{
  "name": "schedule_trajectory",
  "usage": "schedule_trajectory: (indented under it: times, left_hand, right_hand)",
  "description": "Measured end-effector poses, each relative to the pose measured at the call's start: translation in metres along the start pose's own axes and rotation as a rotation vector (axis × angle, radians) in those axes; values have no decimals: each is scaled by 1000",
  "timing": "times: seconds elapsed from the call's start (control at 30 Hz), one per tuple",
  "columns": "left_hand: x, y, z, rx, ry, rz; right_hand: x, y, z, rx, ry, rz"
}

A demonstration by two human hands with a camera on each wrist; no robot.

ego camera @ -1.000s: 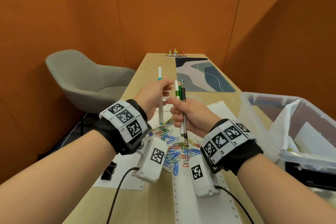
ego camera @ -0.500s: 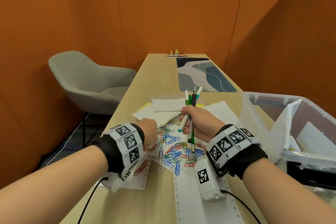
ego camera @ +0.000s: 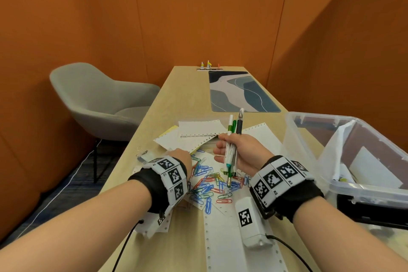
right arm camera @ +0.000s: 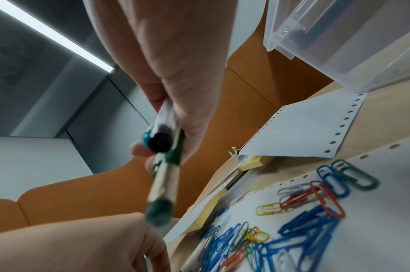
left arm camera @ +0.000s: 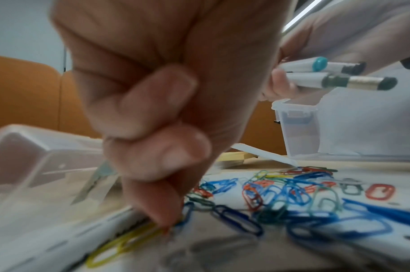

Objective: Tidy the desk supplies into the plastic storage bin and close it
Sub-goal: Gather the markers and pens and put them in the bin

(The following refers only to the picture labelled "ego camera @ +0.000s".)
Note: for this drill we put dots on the person's left hand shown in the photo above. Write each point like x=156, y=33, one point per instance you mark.
x=183, y=157

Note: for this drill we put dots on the stack of white perforated papers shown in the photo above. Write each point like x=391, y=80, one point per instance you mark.
x=200, y=128

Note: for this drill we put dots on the person's left forearm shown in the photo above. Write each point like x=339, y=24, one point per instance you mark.
x=79, y=233

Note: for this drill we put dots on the clear black pen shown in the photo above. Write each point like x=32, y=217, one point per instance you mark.
x=239, y=122

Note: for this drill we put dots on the patterned desk mat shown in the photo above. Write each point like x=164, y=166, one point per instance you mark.
x=242, y=96

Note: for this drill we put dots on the white wrist camera unit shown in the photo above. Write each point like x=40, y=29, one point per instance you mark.
x=159, y=222
x=251, y=227

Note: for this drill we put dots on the grey armchair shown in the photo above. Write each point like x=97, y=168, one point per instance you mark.
x=95, y=93

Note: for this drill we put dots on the pile of coloured paper clips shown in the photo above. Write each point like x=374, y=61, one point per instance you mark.
x=207, y=206

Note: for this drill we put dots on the person's right hand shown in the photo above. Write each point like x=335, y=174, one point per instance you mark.
x=248, y=154

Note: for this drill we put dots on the person's right forearm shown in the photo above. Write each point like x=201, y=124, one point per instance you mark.
x=344, y=236

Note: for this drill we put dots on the yellow sticky note pad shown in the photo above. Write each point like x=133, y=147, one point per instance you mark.
x=170, y=130

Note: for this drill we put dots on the white teal marker pen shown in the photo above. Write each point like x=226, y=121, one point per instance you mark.
x=230, y=123

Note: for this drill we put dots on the green pen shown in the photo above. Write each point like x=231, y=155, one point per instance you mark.
x=234, y=126

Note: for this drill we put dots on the clear plastic storage bin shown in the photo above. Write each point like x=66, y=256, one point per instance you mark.
x=299, y=141

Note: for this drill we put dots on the white card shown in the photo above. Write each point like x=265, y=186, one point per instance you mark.
x=373, y=169

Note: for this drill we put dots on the black wristband with marker tags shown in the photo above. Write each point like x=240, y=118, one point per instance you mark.
x=172, y=176
x=280, y=179

